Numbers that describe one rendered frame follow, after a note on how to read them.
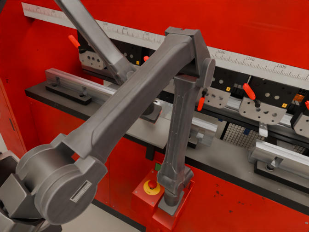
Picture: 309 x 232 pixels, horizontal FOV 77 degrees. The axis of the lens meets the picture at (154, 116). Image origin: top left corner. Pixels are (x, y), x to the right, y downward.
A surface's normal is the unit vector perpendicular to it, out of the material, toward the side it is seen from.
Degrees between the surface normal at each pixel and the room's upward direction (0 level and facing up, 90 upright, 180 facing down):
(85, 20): 57
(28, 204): 82
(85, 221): 0
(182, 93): 82
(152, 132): 0
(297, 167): 90
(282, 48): 90
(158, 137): 0
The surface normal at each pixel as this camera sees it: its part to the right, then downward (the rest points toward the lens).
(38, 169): -0.29, -0.59
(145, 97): 0.74, 0.30
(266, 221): -0.42, 0.48
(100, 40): 0.35, 0.04
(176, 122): -0.64, 0.25
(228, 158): 0.12, -0.81
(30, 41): 0.90, 0.33
